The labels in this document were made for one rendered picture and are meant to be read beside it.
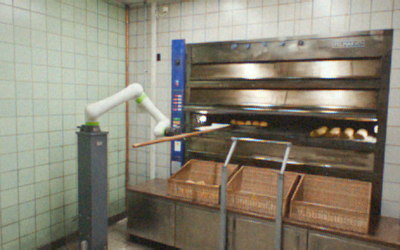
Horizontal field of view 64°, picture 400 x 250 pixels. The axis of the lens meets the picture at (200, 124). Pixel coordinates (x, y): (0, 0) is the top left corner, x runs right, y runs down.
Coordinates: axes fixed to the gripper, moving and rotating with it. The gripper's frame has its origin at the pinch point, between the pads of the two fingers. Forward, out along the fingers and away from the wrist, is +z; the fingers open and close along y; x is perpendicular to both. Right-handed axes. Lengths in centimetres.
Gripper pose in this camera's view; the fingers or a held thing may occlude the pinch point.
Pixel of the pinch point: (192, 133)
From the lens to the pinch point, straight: 288.5
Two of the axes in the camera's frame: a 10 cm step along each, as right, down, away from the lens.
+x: -4.2, 0.1, -9.1
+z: 9.1, 0.2, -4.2
